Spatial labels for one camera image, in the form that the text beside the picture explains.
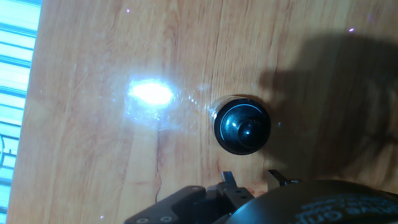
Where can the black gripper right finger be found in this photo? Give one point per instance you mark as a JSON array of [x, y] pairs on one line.
[[275, 179]]

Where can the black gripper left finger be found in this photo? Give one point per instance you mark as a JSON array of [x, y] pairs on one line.
[[174, 205]]

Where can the black knobbed jar lid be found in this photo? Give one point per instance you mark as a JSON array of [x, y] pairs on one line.
[[230, 124]]

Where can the small clear glass jar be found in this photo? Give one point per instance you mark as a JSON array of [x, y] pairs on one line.
[[214, 108]]

